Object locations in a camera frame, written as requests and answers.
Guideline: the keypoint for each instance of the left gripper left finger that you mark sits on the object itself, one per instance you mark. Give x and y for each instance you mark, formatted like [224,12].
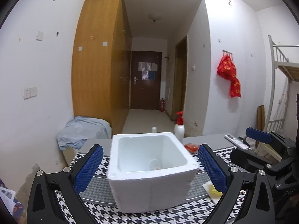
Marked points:
[43,205]

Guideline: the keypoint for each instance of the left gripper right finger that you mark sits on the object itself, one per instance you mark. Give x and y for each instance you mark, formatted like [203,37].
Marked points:
[258,204]

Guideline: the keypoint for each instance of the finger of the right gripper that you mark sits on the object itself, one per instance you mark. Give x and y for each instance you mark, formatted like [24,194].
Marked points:
[258,135]

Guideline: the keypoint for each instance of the white tissue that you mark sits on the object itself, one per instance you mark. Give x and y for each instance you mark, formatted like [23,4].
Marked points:
[206,188]

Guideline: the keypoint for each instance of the yellow foam net sleeve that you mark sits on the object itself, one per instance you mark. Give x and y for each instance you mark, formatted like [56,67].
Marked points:
[213,192]

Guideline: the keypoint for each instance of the blue face mask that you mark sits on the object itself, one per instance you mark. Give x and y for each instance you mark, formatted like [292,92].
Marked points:
[154,164]

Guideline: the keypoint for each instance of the white remote control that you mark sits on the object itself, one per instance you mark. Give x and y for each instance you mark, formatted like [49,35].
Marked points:
[236,142]

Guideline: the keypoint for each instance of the wooden planks leaning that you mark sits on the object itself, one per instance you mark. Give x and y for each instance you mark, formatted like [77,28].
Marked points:
[260,120]

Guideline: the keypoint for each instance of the houndstooth table mat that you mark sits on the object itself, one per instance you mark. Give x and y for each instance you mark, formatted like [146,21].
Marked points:
[98,199]

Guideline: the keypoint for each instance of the red snack packet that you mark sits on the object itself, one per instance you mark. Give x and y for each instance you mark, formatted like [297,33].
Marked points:
[192,148]

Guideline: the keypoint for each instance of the red plastic bag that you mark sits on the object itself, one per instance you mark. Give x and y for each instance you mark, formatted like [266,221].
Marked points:
[227,70]

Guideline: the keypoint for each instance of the metal bunk bed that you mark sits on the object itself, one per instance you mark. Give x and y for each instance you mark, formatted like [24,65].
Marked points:
[281,89]

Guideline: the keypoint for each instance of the white pump lotion bottle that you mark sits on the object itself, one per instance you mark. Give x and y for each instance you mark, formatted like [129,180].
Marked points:
[179,126]

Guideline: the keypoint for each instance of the light blue crumpled cloth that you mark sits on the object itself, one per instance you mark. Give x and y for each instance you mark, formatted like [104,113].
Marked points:
[78,130]

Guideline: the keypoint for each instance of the red fire extinguisher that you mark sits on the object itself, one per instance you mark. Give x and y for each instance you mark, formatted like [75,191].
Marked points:
[162,105]

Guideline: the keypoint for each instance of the white styrofoam box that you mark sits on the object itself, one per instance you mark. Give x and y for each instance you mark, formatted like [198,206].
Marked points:
[149,171]

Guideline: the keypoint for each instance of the dark brown entrance door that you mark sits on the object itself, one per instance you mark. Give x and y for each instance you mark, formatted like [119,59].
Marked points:
[145,80]

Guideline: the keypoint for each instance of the ceiling lamp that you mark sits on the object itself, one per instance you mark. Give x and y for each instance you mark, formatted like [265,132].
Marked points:
[155,17]

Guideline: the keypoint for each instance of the wooden wardrobe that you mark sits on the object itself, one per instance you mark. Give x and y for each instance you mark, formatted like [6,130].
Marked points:
[101,63]

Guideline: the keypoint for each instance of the wall hook rack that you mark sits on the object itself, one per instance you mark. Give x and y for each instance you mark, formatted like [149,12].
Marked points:
[228,53]

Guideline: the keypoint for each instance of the wooden side door frame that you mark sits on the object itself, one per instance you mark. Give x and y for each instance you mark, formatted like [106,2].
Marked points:
[180,78]

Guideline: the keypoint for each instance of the wall switch panel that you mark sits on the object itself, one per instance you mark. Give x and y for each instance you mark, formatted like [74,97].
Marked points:
[30,92]

